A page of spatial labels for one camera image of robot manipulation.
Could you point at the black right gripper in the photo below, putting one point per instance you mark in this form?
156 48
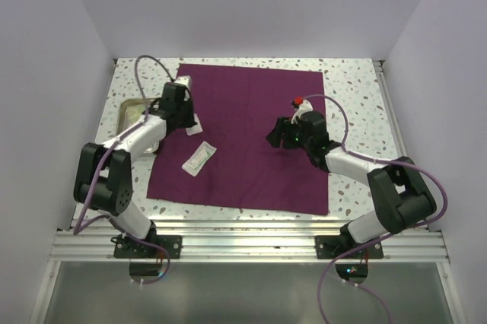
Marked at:
283 125

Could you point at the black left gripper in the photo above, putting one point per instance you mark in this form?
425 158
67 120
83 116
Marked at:
189 121

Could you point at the white gauze pad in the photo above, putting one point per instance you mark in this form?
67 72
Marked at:
196 128

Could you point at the steel instrument tray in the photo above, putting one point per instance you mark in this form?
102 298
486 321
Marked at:
140 135

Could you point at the purple cloth mat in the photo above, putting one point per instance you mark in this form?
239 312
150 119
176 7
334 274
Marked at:
238 107

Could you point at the suture packet white green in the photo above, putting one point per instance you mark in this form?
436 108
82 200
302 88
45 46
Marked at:
199 158

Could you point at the bagged bandage roll green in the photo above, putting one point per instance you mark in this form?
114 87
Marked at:
133 113

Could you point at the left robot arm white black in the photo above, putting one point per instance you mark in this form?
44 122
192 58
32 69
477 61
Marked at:
104 177

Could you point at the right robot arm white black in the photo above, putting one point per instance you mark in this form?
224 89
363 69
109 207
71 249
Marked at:
399 194

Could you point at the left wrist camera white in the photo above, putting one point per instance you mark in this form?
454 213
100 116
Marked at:
185 81

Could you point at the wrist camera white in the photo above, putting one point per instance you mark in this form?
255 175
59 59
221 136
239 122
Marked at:
301 106
185 81

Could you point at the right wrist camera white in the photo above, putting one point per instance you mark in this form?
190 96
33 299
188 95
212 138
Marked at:
301 106

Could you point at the aluminium rail frame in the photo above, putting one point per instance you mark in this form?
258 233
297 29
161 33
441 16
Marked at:
242 265

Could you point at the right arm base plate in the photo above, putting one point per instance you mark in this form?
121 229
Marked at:
331 246

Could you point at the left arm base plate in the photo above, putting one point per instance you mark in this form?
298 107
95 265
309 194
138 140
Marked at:
159 246

